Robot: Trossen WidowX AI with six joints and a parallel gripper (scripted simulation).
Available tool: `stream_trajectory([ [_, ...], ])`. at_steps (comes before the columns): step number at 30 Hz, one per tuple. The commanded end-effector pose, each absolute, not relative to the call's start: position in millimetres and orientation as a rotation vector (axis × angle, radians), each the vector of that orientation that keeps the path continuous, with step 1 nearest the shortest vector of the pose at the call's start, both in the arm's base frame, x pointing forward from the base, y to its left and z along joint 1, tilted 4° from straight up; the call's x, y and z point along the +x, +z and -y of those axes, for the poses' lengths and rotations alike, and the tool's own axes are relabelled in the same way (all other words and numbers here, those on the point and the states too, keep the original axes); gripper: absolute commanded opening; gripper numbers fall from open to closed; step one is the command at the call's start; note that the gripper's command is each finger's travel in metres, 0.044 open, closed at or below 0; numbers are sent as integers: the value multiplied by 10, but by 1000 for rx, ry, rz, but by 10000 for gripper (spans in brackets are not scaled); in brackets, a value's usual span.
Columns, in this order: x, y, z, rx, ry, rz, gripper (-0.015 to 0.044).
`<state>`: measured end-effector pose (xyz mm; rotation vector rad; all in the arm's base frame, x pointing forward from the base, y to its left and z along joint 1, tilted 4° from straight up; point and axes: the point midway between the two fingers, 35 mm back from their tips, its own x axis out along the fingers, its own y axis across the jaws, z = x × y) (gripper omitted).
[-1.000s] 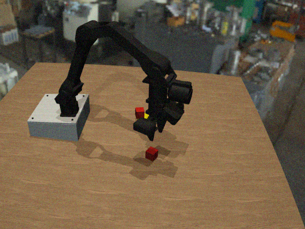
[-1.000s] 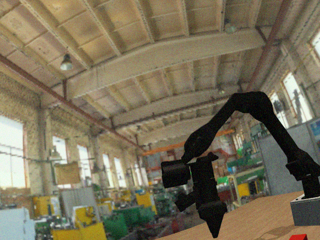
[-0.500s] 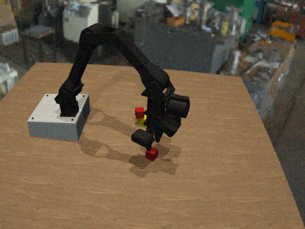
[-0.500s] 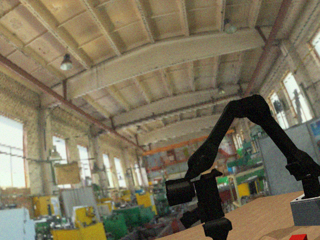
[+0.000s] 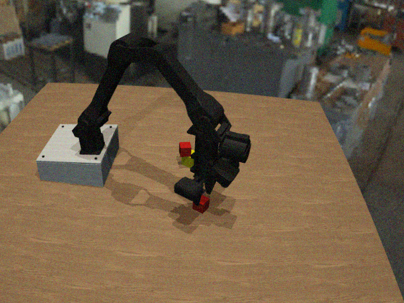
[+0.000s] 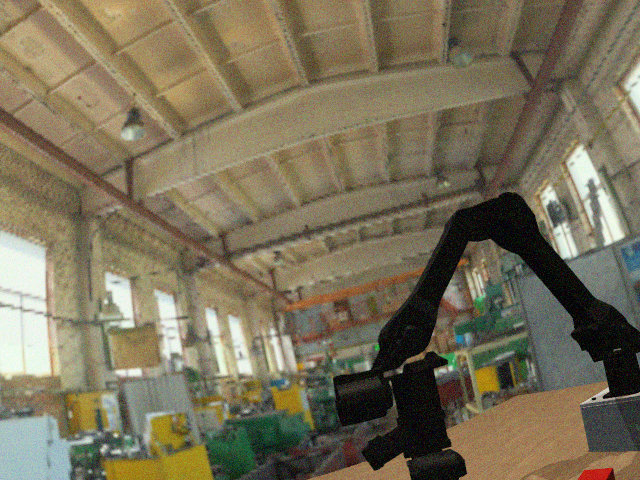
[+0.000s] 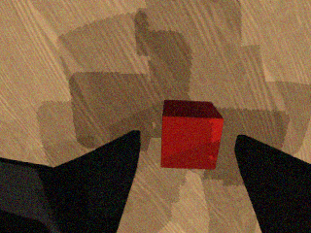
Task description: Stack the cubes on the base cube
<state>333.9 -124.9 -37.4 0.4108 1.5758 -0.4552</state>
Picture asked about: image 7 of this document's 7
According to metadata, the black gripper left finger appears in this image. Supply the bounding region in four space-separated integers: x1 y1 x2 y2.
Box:
0 131 140 233

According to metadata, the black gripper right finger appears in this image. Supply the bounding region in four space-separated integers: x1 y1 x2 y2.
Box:
234 135 311 233

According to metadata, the red cube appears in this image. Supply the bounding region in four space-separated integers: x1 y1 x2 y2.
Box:
160 100 224 170

